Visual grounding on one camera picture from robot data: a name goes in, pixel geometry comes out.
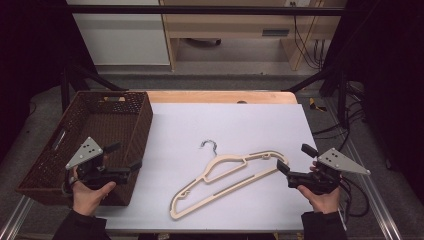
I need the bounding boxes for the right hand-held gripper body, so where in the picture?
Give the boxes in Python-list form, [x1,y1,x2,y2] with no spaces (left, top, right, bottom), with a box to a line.
[286,147,372,196]

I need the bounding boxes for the aluminium rail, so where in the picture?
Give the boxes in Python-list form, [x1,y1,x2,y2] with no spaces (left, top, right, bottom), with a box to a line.
[0,194,34,240]
[324,99,404,240]

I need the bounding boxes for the light wooden desk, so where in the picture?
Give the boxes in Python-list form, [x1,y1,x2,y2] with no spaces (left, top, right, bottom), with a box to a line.
[159,0,348,72]

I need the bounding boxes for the black floor cables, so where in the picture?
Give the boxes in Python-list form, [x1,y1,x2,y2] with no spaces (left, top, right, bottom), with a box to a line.
[311,81,368,153]

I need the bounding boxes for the white table mat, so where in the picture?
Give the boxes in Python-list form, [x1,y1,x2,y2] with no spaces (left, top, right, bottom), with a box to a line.
[94,102,348,233]

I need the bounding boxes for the yellow and black tool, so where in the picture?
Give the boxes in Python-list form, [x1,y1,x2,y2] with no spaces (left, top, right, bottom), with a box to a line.
[308,97,328,113]

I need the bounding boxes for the black metal stand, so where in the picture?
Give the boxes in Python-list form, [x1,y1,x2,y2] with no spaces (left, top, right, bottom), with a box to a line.
[59,63,129,113]
[283,64,349,129]

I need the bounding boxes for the person's left hand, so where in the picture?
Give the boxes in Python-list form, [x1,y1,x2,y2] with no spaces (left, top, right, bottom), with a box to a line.
[71,168,117,218]

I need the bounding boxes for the black horizontal frame bar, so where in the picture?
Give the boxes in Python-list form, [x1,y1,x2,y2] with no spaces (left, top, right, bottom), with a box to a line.
[66,4,346,17]

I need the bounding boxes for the person's right hand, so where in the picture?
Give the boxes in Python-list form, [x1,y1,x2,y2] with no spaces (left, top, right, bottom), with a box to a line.
[297,184,342,215]

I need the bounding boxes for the black curtain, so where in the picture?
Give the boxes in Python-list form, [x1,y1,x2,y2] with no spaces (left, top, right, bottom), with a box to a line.
[319,0,424,201]
[0,0,98,161]

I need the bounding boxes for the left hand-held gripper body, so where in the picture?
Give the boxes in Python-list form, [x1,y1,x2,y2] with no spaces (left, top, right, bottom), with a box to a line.
[65,136,131,191]

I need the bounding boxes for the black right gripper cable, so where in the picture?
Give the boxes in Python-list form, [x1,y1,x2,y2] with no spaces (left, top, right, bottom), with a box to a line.
[338,176,371,218]

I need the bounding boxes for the brown woven basket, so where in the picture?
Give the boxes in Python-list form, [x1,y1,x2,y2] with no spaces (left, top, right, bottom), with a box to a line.
[14,90,154,207]

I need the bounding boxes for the black hanging cables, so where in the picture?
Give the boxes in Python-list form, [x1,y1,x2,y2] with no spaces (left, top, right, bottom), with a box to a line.
[291,1,326,71]

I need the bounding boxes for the white cabinet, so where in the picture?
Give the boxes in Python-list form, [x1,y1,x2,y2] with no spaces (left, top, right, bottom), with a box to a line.
[65,0,171,66]

